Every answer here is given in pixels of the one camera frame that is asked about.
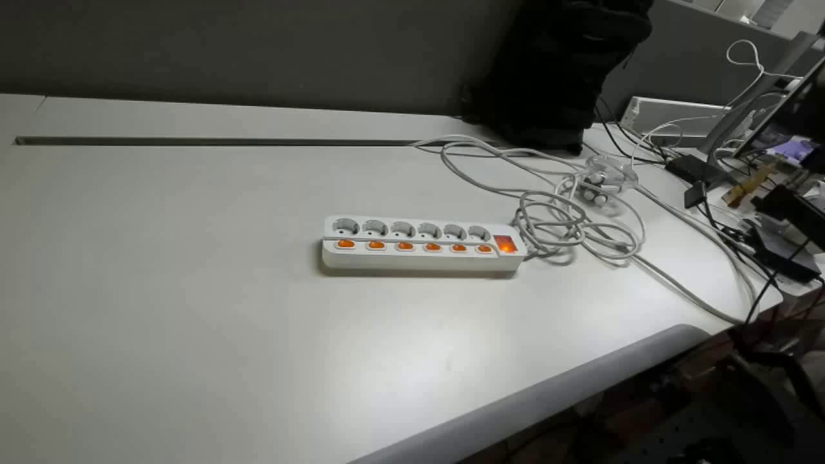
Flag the white power strip orange switches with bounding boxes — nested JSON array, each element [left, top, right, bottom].
[[321, 215, 528, 273]]

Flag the black backpack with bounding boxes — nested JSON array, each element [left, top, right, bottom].
[[459, 0, 655, 154]]

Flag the white flat box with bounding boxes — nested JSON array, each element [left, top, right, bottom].
[[620, 96, 733, 148]]

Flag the black power brick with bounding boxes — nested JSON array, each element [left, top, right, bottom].
[[665, 155, 725, 188]]

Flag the yellow wooden piece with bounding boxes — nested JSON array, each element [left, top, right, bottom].
[[722, 165, 775, 208]]

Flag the black flat device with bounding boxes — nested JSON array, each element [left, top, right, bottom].
[[748, 222, 822, 283]]

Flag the monitor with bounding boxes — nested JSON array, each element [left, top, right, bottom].
[[698, 31, 825, 162]]

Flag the white power strip cable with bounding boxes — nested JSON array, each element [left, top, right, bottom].
[[412, 135, 759, 325]]

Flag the black cable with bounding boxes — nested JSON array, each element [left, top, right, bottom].
[[741, 238, 814, 325]]

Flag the thin white cable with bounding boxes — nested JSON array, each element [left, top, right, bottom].
[[630, 39, 804, 169]]

